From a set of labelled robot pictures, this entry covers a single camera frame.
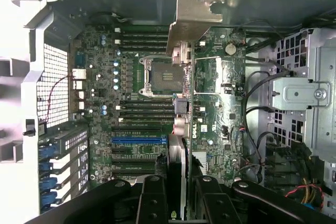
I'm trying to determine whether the CPU socket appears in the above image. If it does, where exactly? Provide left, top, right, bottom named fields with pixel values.
left=138, top=55, right=186, bottom=98

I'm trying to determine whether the blue slot clip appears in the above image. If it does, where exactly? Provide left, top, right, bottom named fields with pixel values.
left=41, top=191, right=58, bottom=206
left=38, top=143, right=58, bottom=157
left=39, top=176, right=58, bottom=190
left=38, top=158, right=55, bottom=172

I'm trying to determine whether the blue expansion slot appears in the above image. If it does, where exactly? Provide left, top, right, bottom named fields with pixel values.
left=111, top=136, right=168, bottom=145

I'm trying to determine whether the black open PC case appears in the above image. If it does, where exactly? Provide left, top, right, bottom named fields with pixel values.
left=0, top=0, right=336, bottom=224

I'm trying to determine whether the green motherboard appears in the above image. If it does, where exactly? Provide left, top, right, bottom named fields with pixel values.
left=68, top=24, right=248, bottom=183

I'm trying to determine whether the black power wire bundle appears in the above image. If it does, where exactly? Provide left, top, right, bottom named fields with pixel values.
left=265, top=140, right=326, bottom=211

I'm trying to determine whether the coin cell battery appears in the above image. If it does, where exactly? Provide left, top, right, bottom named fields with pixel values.
left=225, top=42, right=237, bottom=56

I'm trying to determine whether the chipset heat sink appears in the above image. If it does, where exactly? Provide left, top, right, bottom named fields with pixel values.
left=192, top=151, right=209, bottom=169

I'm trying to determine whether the open socket cover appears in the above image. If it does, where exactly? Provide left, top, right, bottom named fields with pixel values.
left=193, top=56, right=221, bottom=95

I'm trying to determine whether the chassis intrusion switch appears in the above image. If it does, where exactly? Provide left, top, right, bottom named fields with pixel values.
left=23, top=118, right=48, bottom=137

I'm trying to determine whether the metal drive cage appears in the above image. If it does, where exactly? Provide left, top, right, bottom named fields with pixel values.
left=271, top=27, right=336, bottom=156

